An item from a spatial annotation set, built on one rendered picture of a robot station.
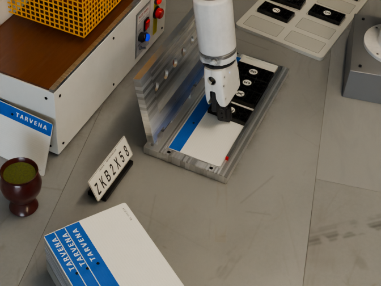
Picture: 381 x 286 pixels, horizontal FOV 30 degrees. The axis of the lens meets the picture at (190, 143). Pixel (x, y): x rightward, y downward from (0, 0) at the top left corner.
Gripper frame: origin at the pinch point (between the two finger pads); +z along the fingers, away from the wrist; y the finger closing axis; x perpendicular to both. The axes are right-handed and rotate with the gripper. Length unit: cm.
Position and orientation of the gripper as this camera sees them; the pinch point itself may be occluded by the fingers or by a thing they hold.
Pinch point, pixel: (224, 113)
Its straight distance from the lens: 169.2
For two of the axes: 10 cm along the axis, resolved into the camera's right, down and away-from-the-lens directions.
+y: 4.1, -6.2, 6.7
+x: -9.1, -1.8, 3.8
